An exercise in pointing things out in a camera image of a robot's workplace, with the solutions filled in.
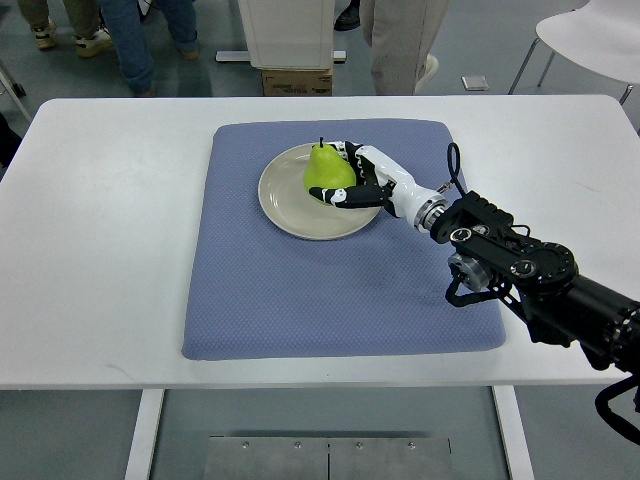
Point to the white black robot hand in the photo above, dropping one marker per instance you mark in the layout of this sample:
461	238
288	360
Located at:
381	182

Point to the green pear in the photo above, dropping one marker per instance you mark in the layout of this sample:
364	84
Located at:
327	169

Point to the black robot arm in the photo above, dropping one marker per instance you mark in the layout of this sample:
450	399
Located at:
541	284

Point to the beige round plate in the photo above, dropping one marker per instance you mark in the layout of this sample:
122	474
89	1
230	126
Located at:
288	205

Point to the metal floor plate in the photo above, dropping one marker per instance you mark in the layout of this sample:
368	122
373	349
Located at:
328	458

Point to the grey floor outlet cover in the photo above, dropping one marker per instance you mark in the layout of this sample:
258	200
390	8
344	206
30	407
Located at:
474	83

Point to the cardboard box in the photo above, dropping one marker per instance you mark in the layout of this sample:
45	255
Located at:
297	83

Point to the person in beige trousers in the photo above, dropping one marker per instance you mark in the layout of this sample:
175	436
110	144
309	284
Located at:
400	34

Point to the blue textured mat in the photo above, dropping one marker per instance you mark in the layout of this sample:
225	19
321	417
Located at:
257	291

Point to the white table right leg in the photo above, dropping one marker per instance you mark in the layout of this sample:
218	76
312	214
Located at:
512	433

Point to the white table leg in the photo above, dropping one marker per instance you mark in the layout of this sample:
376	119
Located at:
145	433
512	433

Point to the white chair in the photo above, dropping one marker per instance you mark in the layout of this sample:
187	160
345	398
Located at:
601	36

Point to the person in blue jeans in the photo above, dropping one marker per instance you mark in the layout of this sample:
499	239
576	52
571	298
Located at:
123	22

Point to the person with white sneakers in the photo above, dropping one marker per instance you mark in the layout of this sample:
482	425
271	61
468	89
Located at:
90	35

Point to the white table left leg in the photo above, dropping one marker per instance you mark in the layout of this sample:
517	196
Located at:
145	433

